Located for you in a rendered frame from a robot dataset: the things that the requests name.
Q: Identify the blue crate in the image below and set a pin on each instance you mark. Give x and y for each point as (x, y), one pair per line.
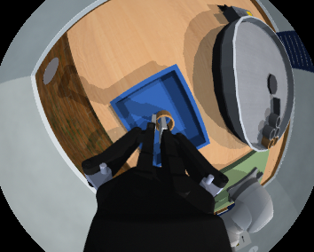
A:
(135, 107)

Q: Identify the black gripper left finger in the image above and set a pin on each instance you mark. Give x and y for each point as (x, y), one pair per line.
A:
(100, 168)

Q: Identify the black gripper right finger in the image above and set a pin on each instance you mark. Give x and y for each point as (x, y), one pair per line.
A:
(190, 160)

